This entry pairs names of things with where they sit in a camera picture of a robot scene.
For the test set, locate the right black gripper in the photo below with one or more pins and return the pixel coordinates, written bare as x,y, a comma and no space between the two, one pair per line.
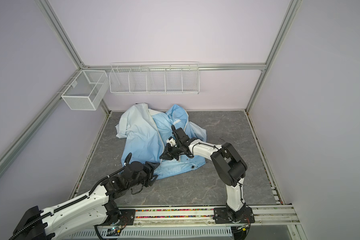
167,154

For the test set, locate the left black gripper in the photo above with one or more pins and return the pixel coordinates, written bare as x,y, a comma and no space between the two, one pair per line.
150,171

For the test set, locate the light blue jacket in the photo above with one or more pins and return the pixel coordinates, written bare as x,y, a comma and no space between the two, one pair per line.
147,131

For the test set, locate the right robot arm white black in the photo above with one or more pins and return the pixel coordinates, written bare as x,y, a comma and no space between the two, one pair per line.
229,165

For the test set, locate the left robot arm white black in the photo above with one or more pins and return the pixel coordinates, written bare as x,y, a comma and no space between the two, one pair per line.
96,207

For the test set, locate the small white mesh basket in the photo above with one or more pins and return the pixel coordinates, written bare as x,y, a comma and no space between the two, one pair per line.
86,90

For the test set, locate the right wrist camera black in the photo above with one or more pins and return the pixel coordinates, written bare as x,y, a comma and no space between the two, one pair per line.
180,136

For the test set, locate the aluminium front rail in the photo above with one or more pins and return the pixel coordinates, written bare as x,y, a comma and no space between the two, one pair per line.
194,216

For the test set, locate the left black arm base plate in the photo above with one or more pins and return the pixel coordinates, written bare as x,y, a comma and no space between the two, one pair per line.
123,217

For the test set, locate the white slotted cable duct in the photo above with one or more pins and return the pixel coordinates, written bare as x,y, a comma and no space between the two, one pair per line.
152,233

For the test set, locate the long white wire basket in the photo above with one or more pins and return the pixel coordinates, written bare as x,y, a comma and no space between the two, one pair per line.
155,78

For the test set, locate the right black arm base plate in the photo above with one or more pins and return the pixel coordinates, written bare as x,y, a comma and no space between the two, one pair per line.
225,215

